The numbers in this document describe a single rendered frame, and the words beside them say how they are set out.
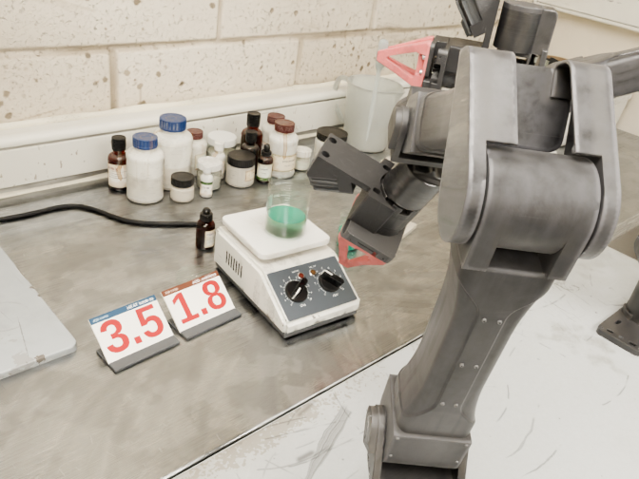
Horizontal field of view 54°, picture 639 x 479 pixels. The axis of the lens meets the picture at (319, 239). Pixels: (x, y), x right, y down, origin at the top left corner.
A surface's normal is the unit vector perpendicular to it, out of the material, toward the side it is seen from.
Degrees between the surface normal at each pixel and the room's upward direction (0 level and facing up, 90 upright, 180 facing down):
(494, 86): 40
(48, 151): 90
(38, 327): 0
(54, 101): 90
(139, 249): 0
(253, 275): 90
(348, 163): 30
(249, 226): 0
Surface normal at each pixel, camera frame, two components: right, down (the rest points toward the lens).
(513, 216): 0.02, 0.39
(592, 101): 0.11, -0.33
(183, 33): 0.67, 0.45
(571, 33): -0.73, 0.26
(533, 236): -0.04, 0.74
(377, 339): 0.14, -0.86
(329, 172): -0.34, 0.71
